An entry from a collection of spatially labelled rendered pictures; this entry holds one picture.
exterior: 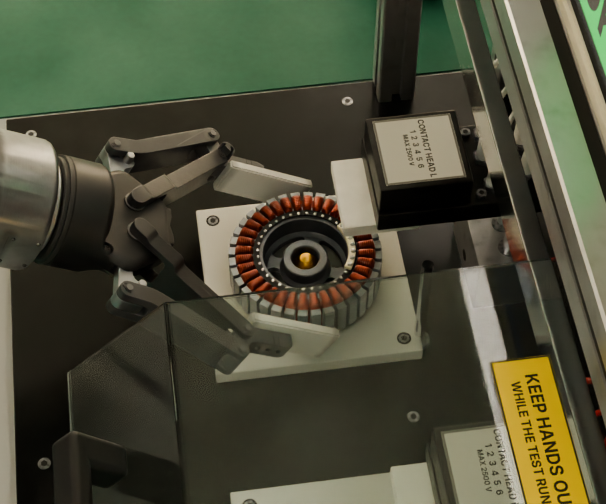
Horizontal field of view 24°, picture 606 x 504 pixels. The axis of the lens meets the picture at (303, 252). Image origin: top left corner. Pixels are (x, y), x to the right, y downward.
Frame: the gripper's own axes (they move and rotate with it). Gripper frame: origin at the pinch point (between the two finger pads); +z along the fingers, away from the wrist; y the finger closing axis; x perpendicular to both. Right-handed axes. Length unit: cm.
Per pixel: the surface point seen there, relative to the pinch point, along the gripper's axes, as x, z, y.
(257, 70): -4.8, 2.2, -24.2
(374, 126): 12.9, -1.4, -2.4
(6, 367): -15.9, -16.8, 2.5
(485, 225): 8.7, 10.6, -0.1
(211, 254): -5.0, -4.6, -3.2
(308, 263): 0.7, 0.0, 0.4
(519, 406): 26.2, -7.4, 27.9
